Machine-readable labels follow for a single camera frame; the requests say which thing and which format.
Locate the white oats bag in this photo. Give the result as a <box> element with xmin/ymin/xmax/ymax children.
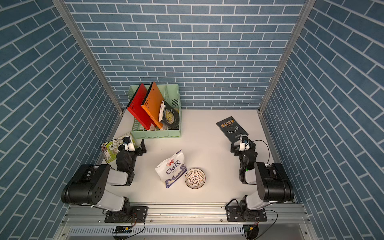
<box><xmin>155</xmin><ymin>150</ymin><xmax>187</xmax><ymax>189</ymax></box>

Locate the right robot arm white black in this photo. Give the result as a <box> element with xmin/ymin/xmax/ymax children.
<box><xmin>230</xmin><ymin>140</ymin><xmax>295</xmax><ymax>213</ymax></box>

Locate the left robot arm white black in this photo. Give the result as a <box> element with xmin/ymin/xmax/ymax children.
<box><xmin>61</xmin><ymin>137</ymin><xmax>147</xmax><ymax>216</ymax></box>

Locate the green illustrated booklet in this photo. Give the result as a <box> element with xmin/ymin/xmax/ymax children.
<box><xmin>101</xmin><ymin>132</ymin><xmax>139</xmax><ymax>164</ymax></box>

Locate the black Chinese title book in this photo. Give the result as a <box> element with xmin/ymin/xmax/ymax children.
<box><xmin>216</xmin><ymin>117</ymin><xmax>249</xmax><ymax>143</ymax></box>

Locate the black Sixpence book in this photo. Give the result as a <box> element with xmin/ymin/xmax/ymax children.
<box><xmin>159</xmin><ymin>100</ymin><xmax>180</xmax><ymax>130</ymax></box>

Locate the red perforated divider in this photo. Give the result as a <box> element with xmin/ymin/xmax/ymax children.
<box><xmin>127</xmin><ymin>83</ymin><xmax>156</xmax><ymax>131</ymax></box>

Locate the orange perforated divider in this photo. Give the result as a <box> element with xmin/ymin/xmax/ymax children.
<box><xmin>141</xmin><ymin>82</ymin><xmax>164</xmax><ymax>130</ymax></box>

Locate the mint green file crate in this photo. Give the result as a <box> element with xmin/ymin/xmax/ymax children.
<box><xmin>127</xmin><ymin>82</ymin><xmax>182</xmax><ymax>139</ymax></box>

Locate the small black electronics board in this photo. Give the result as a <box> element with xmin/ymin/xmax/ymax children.
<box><xmin>113</xmin><ymin>226</ymin><xmax>133</xmax><ymax>235</ymax></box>

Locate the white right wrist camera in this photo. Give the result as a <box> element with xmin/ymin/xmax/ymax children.
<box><xmin>239</xmin><ymin>135</ymin><xmax>250</xmax><ymax>152</ymax></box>

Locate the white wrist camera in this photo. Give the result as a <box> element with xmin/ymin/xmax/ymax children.
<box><xmin>123</xmin><ymin>136</ymin><xmax>136</xmax><ymax>152</ymax></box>
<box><xmin>239</xmin><ymin>135</ymin><xmax>250</xmax><ymax>152</ymax></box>

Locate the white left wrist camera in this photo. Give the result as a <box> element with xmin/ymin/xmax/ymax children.
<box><xmin>123</xmin><ymin>136</ymin><xmax>136</xmax><ymax>152</ymax></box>

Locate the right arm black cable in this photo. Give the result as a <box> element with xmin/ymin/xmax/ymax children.
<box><xmin>251</xmin><ymin>139</ymin><xmax>271</xmax><ymax>165</ymax></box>

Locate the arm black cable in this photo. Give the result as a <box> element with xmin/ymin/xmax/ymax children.
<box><xmin>251</xmin><ymin>139</ymin><xmax>271</xmax><ymax>165</ymax></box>
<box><xmin>101</xmin><ymin>139</ymin><xmax>127</xmax><ymax>163</ymax></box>

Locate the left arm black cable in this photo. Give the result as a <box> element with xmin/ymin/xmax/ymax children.
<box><xmin>101</xmin><ymin>139</ymin><xmax>127</xmax><ymax>163</ymax></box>

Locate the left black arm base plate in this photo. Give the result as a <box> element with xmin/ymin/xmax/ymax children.
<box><xmin>104</xmin><ymin>206</ymin><xmax>149</xmax><ymax>223</ymax></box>

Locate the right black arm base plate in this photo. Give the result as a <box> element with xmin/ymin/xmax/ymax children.
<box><xmin>225</xmin><ymin>205</ymin><xmax>268</xmax><ymax>222</ymax></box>

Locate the aluminium mounting rail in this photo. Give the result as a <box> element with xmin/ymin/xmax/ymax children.
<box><xmin>61</xmin><ymin>202</ymin><xmax>313</xmax><ymax>226</ymax></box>

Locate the round black connector under rail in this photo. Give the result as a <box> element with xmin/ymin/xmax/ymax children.
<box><xmin>243</xmin><ymin>225</ymin><xmax>259</xmax><ymax>240</ymax></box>

